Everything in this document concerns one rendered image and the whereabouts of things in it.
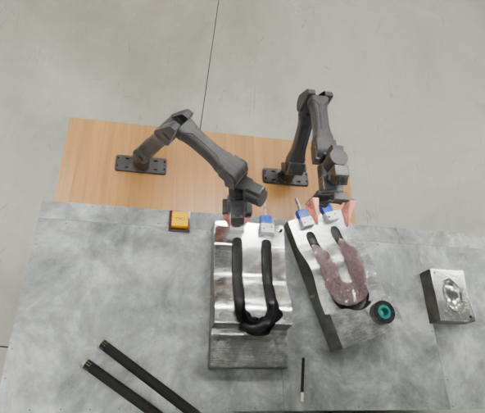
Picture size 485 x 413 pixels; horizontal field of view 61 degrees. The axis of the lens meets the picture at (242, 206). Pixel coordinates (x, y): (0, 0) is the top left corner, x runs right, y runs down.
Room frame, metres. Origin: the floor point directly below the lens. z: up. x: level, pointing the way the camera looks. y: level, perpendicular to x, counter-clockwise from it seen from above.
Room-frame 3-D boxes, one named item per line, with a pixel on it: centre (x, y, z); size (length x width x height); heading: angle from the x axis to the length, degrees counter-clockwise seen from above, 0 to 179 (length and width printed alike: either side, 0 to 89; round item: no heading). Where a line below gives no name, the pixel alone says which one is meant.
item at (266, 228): (0.73, -0.10, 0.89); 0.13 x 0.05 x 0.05; 23
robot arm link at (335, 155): (0.84, -0.19, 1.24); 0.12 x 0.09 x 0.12; 23
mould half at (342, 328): (0.68, -0.44, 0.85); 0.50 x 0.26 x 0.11; 40
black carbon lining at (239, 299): (0.48, -0.15, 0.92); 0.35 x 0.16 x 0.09; 23
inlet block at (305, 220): (0.85, -0.22, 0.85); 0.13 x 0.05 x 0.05; 40
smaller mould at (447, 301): (0.79, -0.88, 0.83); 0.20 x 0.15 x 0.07; 23
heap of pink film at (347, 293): (0.68, -0.44, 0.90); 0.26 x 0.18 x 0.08; 40
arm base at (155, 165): (0.77, 0.44, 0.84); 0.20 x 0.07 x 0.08; 113
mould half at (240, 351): (0.46, -0.15, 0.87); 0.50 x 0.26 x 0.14; 23
